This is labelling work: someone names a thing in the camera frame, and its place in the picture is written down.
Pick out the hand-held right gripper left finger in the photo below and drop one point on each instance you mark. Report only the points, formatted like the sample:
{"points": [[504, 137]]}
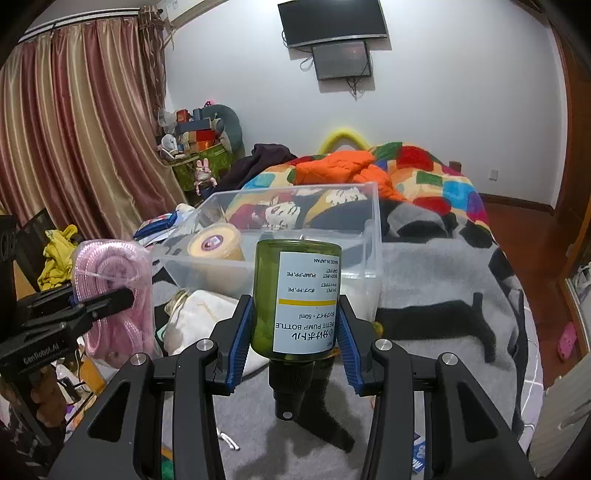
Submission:
{"points": [[238, 355]]}

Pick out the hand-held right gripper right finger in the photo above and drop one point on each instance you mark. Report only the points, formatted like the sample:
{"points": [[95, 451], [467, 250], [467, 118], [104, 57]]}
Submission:
{"points": [[348, 353]]}

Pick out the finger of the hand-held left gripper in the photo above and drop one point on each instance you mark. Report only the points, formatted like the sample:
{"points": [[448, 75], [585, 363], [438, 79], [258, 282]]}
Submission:
{"points": [[46, 295], [106, 302]]}

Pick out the white cloth bag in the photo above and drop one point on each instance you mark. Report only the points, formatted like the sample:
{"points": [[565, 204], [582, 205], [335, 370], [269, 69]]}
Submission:
{"points": [[198, 314]]}

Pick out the green pump bottle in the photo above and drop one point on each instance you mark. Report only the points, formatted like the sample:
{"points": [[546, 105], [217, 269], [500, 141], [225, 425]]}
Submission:
{"points": [[265, 300]]}

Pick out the clear plastic storage bin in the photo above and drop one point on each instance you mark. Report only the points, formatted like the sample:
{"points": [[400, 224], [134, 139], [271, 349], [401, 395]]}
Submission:
{"points": [[362, 221]]}

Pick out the yellow cloth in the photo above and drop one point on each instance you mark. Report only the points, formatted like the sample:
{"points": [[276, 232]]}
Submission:
{"points": [[57, 258]]}

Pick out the brown plush toy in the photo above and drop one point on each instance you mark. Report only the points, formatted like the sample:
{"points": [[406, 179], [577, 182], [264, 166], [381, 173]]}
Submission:
{"points": [[48, 397]]}

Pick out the black chair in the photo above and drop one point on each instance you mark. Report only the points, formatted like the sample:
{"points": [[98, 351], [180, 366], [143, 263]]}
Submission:
{"points": [[32, 244]]}

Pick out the blue pouch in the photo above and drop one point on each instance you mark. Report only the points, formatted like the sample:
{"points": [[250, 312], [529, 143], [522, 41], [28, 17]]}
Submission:
{"points": [[154, 226]]}

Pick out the yellow round tub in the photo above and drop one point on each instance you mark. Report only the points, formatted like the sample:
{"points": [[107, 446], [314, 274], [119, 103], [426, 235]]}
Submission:
{"points": [[221, 251]]}

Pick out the grey black patterned blanket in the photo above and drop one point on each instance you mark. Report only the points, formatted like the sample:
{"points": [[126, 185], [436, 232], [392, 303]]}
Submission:
{"points": [[438, 277]]}

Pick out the white round cap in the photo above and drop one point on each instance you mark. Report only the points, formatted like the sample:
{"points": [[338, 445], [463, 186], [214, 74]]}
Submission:
{"points": [[186, 210]]}

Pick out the blue white packet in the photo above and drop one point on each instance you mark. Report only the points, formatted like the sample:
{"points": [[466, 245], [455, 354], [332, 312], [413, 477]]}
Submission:
{"points": [[419, 454]]}

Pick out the printed pillow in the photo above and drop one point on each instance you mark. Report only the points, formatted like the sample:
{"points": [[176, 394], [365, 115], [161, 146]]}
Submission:
{"points": [[277, 212]]}

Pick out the pink eared bunny doll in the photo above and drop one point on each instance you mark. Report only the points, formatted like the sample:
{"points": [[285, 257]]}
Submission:
{"points": [[203, 177]]}

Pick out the white plush toy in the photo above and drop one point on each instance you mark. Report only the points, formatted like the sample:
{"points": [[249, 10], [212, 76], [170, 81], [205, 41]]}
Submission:
{"points": [[167, 145]]}

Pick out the striped pink gold curtain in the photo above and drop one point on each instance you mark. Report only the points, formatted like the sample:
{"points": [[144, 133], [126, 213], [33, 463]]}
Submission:
{"points": [[83, 129]]}

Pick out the orange quilted jacket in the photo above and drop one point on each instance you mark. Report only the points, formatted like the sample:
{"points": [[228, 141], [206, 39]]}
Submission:
{"points": [[341, 168]]}

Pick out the stack of colourful boxes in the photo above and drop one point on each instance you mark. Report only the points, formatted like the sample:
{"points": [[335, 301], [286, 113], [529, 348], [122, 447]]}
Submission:
{"points": [[196, 131]]}

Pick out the colourful patchwork quilt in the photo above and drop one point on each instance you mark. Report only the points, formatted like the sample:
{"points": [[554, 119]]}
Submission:
{"points": [[443, 184]]}

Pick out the dark cloth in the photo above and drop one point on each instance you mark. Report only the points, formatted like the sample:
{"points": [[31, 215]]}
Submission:
{"points": [[258, 159]]}

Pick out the wooden bedpost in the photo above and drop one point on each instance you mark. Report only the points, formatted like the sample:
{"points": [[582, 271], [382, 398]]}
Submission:
{"points": [[455, 166]]}

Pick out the yellow foam hoop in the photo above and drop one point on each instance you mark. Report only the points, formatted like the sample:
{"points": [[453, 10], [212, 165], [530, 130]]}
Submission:
{"points": [[341, 134]]}

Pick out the pink shoe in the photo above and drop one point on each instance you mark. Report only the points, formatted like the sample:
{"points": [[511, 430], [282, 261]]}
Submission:
{"points": [[567, 341]]}

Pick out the grey green plush cushion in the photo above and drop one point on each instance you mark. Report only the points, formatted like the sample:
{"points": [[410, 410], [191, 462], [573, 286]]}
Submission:
{"points": [[233, 122]]}

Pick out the wooden wardrobe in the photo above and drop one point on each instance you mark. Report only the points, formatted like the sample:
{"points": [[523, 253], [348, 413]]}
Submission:
{"points": [[575, 138]]}

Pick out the small wall monitor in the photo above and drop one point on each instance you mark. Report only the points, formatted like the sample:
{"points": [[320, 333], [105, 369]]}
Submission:
{"points": [[341, 60]]}

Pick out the large wall television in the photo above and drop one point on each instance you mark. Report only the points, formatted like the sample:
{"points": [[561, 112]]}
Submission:
{"points": [[332, 21]]}

